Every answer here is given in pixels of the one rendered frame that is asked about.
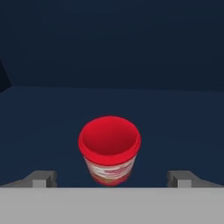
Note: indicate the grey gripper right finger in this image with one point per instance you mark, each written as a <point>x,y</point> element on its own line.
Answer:
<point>182,178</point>

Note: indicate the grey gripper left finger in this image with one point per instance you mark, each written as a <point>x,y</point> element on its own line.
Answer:
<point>40,178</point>

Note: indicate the red jam jar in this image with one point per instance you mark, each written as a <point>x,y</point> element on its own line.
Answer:
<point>109,145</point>

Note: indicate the dark blue cabinet interior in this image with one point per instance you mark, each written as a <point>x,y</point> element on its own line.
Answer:
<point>110,58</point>

